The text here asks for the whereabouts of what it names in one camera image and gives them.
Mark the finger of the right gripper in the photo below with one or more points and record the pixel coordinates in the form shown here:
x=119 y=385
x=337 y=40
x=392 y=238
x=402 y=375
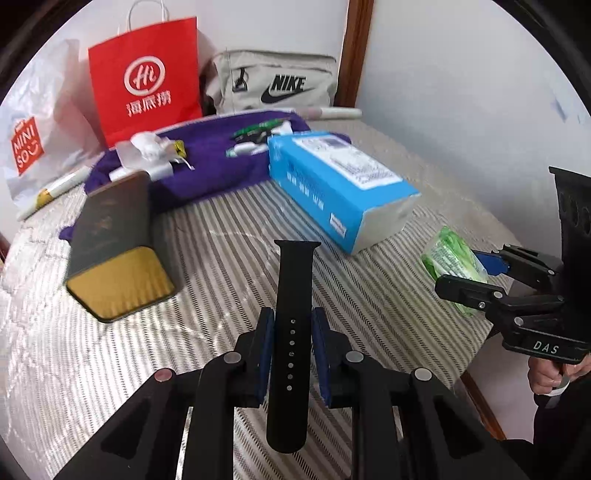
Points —
x=466 y=292
x=536 y=270

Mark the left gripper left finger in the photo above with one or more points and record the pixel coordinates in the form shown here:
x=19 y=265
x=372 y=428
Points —
x=262 y=352

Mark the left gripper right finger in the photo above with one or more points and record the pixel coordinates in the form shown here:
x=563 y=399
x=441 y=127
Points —
x=321 y=338

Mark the green wet wipes pack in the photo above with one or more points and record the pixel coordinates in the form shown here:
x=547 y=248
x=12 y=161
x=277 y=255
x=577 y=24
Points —
x=449 y=254

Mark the yellow black pouch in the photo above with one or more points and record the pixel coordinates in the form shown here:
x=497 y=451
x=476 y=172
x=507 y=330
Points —
x=179 y=149

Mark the white foam block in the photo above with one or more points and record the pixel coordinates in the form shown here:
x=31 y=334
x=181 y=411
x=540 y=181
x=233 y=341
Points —
x=131 y=162

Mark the right hand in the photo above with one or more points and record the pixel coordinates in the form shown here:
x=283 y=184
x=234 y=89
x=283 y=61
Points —
x=544 y=375

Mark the blue tissue box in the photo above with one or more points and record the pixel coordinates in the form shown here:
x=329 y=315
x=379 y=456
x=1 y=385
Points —
x=356 y=200

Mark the dark green tea tin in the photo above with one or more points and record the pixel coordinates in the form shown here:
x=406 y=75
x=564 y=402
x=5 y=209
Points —
x=114 y=268

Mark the purple towel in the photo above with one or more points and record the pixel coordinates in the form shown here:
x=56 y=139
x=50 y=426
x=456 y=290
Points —
x=208 y=172

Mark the rolled white poster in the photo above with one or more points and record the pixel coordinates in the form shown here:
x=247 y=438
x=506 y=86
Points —
x=78 y=175

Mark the grey Nike bag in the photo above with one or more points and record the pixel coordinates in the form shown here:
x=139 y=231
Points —
x=239 y=80

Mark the red paper shopping bag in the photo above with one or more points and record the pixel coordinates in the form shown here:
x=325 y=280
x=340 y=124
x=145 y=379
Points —
x=146 y=79

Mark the white Miniso plastic bag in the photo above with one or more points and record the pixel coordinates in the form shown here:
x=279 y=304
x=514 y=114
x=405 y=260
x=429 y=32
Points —
x=44 y=135

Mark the brown wooden door frame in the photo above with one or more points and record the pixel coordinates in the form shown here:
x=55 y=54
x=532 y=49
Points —
x=354 y=49

